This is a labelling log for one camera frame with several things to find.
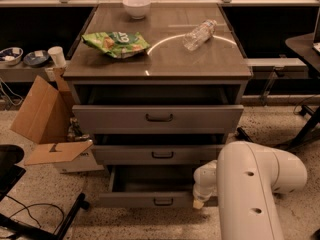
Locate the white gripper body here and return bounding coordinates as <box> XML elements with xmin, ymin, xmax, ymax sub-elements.
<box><xmin>193</xmin><ymin>160</ymin><xmax>217</xmax><ymax>202</ymax></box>

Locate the green chip bag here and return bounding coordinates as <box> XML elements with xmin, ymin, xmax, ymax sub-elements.
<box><xmin>82</xmin><ymin>32</ymin><xmax>150</xmax><ymax>59</ymax></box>

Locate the grey bottom drawer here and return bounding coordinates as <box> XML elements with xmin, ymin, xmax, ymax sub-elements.
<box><xmin>99</xmin><ymin>165</ymin><xmax>197</xmax><ymax>208</ymax></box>

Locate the grey drawer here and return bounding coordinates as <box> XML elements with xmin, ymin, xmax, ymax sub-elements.
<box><xmin>99</xmin><ymin>165</ymin><xmax>197</xmax><ymax>208</ymax></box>
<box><xmin>92</xmin><ymin>145</ymin><xmax>222</xmax><ymax>165</ymax></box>
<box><xmin>73</xmin><ymin>105</ymin><xmax>243</xmax><ymax>134</ymax></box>

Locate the white paper cup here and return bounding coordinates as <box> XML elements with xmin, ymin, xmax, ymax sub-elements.
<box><xmin>48</xmin><ymin>46</ymin><xmax>66</xmax><ymax>68</ymax></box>

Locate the grey drawer cabinet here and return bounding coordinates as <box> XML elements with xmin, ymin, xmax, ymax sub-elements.
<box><xmin>62</xmin><ymin>2</ymin><xmax>253</xmax><ymax>209</ymax></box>

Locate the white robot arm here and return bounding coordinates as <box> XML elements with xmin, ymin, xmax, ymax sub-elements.
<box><xmin>193</xmin><ymin>141</ymin><xmax>307</xmax><ymax>240</ymax></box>

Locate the black chair with base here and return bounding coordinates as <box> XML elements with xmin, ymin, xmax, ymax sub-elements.
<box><xmin>0</xmin><ymin>144</ymin><xmax>90</xmax><ymax>240</ymax></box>

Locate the white bowl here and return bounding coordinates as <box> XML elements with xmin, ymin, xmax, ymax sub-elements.
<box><xmin>122</xmin><ymin>0</ymin><xmax>151</xmax><ymax>19</ymax></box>

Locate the grey top drawer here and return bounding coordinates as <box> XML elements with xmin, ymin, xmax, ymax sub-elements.
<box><xmin>73</xmin><ymin>105</ymin><xmax>243</xmax><ymax>134</ymax></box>

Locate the grey middle drawer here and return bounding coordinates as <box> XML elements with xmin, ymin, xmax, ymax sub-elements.
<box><xmin>92</xmin><ymin>145</ymin><xmax>222</xmax><ymax>165</ymax></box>

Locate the clear plastic water bottle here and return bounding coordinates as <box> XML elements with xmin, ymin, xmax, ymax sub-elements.
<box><xmin>183</xmin><ymin>19</ymin><xmax>217</xmax><ymax>51</ymax></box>

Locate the open cardboard box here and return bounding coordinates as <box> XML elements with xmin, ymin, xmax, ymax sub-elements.
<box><xmin>11</xmin><ymin>76</ymin><xmax>103</xmax><ymax>173</ymax></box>

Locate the black table stand right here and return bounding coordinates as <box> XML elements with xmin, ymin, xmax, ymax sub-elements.
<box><xmin>235</xmin><ymin>32</ymin><xmax>320</xmax><ymax>152</ymax></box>

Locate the black floor cable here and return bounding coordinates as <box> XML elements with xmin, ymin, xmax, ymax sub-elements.
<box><xmin>4</xmin><ymin>194</ymin><xmax>66</xmax><ymax>235</ymax></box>

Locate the blue patterned bowl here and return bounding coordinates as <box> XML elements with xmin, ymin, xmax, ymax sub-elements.
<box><xmin>0</xmin><ymin>47</ymin><xmax>23</xmax><ymax>66</ymax></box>

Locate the dark blue small bowl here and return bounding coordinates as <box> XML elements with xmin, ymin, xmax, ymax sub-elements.
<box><xmin>23</xmin><ymin>50</ymin><xmax>50</xmax><ymax>67</ymax></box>

